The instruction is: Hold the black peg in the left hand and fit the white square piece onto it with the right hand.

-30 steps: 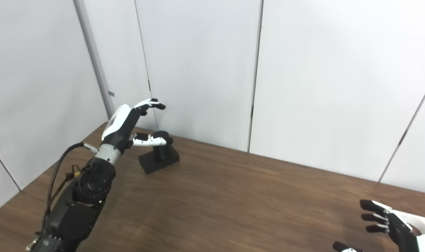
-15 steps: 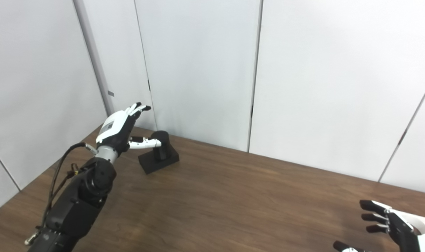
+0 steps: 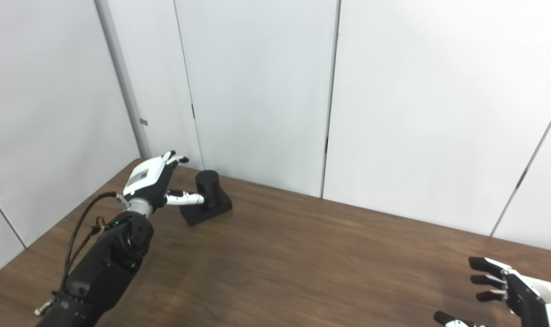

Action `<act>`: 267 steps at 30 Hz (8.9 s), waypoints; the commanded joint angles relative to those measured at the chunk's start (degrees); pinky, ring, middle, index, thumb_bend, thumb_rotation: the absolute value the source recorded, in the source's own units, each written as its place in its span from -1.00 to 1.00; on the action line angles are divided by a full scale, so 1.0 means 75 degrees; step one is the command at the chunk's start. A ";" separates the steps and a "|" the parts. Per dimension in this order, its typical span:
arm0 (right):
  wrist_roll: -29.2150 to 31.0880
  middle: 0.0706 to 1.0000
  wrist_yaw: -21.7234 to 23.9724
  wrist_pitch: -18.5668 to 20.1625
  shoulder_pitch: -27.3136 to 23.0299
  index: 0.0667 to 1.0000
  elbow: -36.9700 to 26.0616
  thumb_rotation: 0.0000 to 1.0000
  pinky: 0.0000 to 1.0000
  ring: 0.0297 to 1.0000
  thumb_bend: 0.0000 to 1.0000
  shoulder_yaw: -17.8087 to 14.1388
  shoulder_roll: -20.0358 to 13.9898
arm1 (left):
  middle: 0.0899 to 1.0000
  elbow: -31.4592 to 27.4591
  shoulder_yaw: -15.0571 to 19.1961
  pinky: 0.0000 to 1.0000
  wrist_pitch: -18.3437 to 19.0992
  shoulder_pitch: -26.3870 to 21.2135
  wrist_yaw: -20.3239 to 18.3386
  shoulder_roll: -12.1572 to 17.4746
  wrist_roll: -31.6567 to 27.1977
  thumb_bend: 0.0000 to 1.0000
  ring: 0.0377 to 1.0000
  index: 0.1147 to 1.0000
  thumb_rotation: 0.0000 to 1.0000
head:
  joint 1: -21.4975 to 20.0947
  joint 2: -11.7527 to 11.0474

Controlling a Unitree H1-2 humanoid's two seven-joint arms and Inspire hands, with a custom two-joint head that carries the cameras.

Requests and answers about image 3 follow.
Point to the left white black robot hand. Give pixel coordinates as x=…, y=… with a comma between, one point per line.
x=150, y=181

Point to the black peg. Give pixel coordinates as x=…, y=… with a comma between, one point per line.
x=207, y=186

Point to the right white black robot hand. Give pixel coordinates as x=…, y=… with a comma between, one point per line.
x=529, y=302

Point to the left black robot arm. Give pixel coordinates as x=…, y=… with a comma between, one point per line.
x=107, y=268

